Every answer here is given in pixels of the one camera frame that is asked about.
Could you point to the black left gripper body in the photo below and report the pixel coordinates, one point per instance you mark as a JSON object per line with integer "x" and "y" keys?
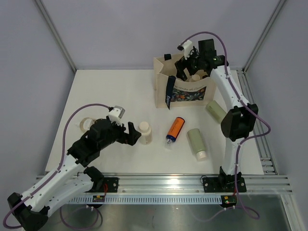
{"x": 115, "y": 132}

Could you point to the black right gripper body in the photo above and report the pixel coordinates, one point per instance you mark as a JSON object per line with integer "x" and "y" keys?
{"x": 193, "y": 63}

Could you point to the cream bottle with round cap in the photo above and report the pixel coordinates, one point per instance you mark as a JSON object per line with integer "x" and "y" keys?
{"x": 146, "y": 133}

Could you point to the white cream bottle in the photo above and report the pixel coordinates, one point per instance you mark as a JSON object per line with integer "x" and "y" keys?
{"x": 196, "y": 77}

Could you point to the small sage green bottle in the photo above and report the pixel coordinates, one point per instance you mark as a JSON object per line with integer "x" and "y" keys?
{"x": 216, "y": 111}

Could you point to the sage green bottle white cap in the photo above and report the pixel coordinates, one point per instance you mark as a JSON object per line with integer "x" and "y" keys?
{"x": 197, "y": 144}

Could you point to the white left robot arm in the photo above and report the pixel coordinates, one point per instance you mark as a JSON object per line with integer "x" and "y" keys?
{"x": 33, "y": 207}

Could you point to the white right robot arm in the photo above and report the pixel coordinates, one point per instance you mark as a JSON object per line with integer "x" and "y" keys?
{"x": 237, "y": 123}

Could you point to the beige canvas tote bag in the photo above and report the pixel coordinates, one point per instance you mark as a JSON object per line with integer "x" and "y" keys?
{"x": 180, "y": 93}

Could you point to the orange blue spray bottle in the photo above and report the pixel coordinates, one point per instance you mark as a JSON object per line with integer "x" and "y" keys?
{"x": 174, "y": 131}

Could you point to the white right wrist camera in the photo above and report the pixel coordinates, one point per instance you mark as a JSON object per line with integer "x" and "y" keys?
{"x": 186, "y": 47}

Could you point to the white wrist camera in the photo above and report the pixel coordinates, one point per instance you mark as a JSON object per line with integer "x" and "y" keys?
{"x": 186, "y": 47}
{"x": 115, "y": 114}

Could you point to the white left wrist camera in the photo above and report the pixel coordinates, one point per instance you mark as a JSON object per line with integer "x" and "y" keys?
{"x": 115, "y": 114}

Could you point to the right aluminium frame post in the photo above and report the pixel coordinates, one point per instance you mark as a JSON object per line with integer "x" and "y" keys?
{"x": 265, "y": 32}

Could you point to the aluminium frame post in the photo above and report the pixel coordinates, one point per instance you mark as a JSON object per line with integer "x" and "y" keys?
{"x": 55, "y": 34}
{"x": 265, "y": 32}

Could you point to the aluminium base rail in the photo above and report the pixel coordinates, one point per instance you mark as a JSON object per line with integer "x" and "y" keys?
{"x": 192, "y": 184}

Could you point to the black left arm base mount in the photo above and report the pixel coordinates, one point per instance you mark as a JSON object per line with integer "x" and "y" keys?
{"x": 109, "y": 184}

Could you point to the slotted white cable duct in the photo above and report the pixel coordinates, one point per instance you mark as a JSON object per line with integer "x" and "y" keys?
{"x": 147, "y": 200}

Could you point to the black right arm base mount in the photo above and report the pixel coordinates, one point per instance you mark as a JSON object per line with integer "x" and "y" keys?
{"x": 228, "y": 184}

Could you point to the left aluminium frame post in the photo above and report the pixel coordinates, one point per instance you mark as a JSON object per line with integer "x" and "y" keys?
{"x": 55, "y": 34}

